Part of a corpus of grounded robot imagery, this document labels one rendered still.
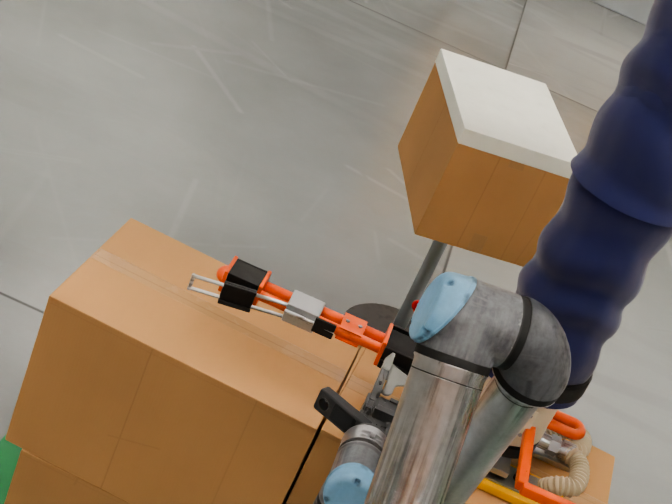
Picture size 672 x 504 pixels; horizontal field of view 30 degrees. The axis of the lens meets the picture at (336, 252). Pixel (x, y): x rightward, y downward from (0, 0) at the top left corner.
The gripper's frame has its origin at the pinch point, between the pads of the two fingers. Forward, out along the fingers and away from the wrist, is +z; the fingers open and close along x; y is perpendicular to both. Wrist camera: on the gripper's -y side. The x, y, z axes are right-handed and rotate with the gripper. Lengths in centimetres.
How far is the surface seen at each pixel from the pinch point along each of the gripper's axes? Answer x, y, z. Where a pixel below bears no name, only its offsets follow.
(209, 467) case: -34.0, -23.3, -3.3
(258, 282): 2.2, -29.4, 11.8
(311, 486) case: -27.1, -2.7, -4.0
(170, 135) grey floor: -104, -106, 265
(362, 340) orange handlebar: 0.5, -5.4, 10.6
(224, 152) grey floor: -104, -83, 271
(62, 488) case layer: -58, -51, -1
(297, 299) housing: 1.4, -20.8, 13.2
